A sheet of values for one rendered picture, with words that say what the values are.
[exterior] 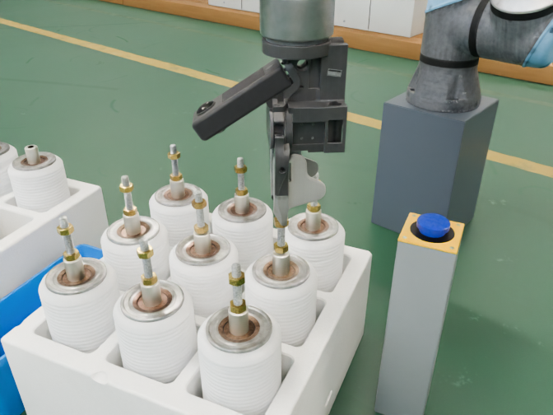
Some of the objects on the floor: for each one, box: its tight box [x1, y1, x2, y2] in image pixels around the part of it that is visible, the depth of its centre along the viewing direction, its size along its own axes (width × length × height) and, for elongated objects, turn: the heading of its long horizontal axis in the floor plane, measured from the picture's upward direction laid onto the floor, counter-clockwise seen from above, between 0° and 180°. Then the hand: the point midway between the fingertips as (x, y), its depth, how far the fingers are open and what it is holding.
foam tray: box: [1, 212, 372, 415], centre depth 81 cm, size 39×39×18 cm
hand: (276, 207), depth 64 cm, fingers open, 3 cm apart
